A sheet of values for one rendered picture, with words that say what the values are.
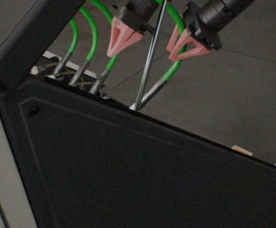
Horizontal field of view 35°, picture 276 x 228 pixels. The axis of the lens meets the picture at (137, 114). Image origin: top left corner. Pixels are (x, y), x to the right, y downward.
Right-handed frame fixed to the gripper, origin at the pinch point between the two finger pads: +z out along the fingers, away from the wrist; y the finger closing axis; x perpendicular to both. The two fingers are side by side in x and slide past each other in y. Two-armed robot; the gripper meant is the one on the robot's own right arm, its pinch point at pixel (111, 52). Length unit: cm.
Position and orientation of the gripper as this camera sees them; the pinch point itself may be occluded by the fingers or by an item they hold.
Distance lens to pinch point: 91.9
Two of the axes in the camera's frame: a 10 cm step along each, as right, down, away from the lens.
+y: -7.0, -3.7, -6.2
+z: -5.5, 8.2, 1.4
